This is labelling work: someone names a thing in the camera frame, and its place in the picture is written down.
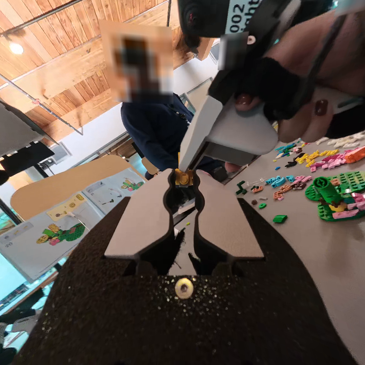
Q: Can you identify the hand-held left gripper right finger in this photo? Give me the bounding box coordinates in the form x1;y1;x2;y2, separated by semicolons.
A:
188;170;265;276

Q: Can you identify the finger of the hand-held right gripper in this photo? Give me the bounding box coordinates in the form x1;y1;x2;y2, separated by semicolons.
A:
190;103;279;166
178;94;223;171

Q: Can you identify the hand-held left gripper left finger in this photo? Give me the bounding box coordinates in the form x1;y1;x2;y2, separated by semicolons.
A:
104;168;176;275

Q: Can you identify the small yellow lego piece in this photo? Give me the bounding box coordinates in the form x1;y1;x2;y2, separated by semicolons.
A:
175;168;195;188

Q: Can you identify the grey desk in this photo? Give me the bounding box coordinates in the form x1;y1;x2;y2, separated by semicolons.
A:
171;130;365;365

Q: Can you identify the person's right hand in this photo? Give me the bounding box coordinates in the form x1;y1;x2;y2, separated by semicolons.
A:
234;9;365;144

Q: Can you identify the pile of mixed colour bricks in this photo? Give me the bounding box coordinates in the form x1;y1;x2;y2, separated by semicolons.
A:
275;140;307;161

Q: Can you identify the cluster of turquoise curved bricks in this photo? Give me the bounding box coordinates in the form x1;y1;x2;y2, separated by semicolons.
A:
265;175;296;189

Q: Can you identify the pile of yellow bricks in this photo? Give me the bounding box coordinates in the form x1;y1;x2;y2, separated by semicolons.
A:
297;150;340;167

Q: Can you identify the wooden display board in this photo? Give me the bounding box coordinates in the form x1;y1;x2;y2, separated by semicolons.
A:
10;155;149;221

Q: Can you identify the pile of pink bricks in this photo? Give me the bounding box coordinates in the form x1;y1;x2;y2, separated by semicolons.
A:
309;148;354;173

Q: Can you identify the pile of white bricks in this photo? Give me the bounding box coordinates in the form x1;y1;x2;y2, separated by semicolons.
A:
315;132;365;149

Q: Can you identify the green brick baseplate model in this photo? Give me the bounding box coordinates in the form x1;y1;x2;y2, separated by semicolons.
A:
305;170;365;222

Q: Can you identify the orange pointed brick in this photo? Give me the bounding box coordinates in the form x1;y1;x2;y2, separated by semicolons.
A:
344;148;365;163

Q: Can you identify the brick instruction sheet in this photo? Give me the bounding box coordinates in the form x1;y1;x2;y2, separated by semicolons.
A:
0;168;146;281

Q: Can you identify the metal ceiling rail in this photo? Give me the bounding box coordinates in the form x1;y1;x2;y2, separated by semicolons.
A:
0;73;84;136

